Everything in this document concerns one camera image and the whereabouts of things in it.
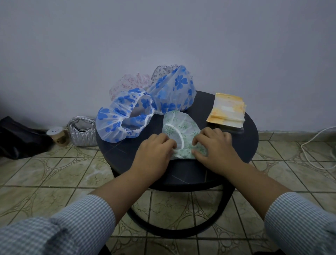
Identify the black round side table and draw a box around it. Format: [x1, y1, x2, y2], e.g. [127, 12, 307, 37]
[96, 90, 260, 240]

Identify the person's left hand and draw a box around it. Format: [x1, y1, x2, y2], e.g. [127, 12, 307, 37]
[130, 132, 178, 182]

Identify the ribbon spool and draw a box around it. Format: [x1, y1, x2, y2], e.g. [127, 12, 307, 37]
[46, 126, 69, 147]

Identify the white cable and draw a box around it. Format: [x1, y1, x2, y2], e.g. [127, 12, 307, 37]
[300, 127, 336, 171]

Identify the blue flower shower cap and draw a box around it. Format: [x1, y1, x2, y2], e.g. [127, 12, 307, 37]
[96, 88, 156, 143]
[147, 65, 197, 115]

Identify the black bag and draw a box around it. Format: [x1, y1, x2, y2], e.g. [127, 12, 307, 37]
[0, 116, 53, 160]

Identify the person's right hand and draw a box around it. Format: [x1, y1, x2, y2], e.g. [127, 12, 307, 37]
[191, 127, 246, 179]

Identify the blue cap clear packet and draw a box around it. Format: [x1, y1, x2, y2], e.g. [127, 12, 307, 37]
[223, 125, 246, 135]

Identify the person's left forearm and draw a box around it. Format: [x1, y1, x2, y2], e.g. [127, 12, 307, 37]
[0, 168, 155, 255]

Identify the green print shower cap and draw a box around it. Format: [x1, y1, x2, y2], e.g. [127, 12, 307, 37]
[161, 110, 209, 160]

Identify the silver quilted handbag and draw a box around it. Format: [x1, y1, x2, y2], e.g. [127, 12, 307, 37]
[66, 116, 98, 147]

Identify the stack of yellow small pouches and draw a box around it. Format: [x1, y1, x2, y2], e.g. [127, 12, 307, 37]
[206, 92, 247, 129]

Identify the pink print shower cap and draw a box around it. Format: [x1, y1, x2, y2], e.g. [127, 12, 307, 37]
[109, 73, 153, 102]

